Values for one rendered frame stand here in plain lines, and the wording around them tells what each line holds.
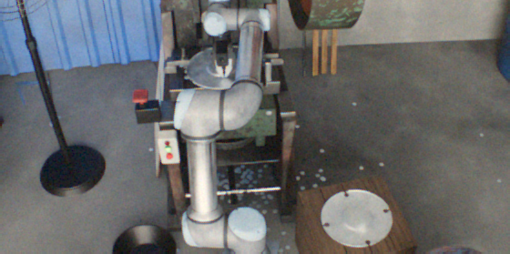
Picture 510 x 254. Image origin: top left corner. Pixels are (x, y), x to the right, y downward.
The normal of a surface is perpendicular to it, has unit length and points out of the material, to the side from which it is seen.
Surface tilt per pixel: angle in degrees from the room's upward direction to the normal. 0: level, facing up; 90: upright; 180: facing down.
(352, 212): 0
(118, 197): 0
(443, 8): 90
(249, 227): 8
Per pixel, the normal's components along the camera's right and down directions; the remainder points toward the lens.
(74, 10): 0.10, 0.64
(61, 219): -0.02, -0.77
